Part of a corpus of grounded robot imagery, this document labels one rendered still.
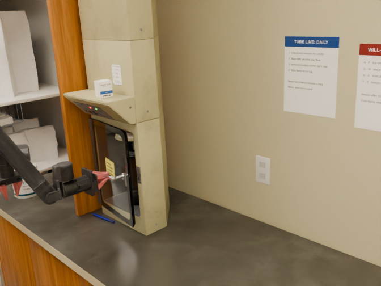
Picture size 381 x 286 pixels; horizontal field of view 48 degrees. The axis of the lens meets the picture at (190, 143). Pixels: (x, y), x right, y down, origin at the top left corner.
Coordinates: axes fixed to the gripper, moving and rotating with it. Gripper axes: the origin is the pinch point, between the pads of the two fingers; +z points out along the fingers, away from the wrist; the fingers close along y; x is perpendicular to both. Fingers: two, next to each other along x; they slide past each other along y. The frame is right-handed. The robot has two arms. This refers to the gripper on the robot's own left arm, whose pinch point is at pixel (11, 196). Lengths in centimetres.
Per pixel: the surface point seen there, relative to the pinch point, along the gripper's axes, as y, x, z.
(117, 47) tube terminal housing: 34, -39, -58
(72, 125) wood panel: 26.8, -9.7, -25.8
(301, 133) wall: 76, -91, -24
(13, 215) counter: 4.8, 15.5, 15.6
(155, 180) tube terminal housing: 39, -47, -6
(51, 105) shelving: 77, 109, -11
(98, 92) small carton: 25, -36, -43
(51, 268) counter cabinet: 5.9, -12.8, 32.3
